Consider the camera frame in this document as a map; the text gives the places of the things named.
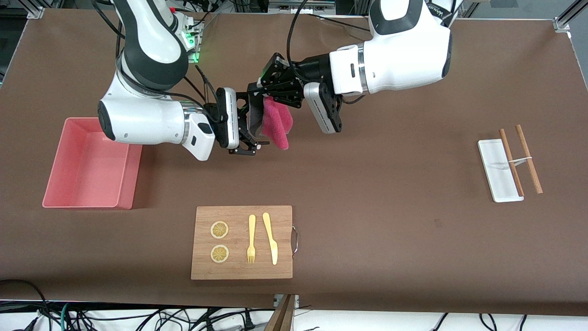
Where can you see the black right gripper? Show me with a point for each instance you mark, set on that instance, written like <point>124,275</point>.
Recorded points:
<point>212,111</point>

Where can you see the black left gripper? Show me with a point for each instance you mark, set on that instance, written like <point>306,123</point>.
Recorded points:
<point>312,67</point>

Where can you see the pink and grey cloth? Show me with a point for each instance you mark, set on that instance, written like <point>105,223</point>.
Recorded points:
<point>278,122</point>

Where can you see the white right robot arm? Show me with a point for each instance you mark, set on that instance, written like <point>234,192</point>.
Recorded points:
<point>138,124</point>

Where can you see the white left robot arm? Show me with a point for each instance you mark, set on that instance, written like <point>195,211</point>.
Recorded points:
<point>404,50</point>

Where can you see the yellow plastic fork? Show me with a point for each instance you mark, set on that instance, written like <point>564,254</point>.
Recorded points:
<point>251,230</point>

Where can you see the lemon slice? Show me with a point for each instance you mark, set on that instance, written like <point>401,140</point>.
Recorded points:
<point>219,253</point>
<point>219,230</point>

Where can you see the yellow plastic knife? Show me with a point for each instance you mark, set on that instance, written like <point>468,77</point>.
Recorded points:
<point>271,239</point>

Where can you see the wooden cutting board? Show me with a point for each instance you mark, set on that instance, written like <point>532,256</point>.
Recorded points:
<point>241,271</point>

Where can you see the pink plastic bin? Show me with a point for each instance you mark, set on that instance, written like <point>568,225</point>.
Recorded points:
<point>87,179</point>

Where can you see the brown wooden beam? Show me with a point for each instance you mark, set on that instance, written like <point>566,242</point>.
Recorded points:
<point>282,317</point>

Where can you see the white rack tray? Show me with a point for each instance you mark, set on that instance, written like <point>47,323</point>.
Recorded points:
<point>498,184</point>

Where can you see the grey metal rail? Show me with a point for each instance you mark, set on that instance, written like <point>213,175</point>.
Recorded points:
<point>317,5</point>

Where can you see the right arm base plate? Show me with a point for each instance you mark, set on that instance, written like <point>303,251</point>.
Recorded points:
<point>195,46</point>

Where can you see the small metal table bracket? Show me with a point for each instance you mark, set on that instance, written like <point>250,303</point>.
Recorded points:
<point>277,299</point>

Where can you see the metal table corner bracket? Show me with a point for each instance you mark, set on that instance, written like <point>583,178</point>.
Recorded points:
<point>561,25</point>
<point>36,13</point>

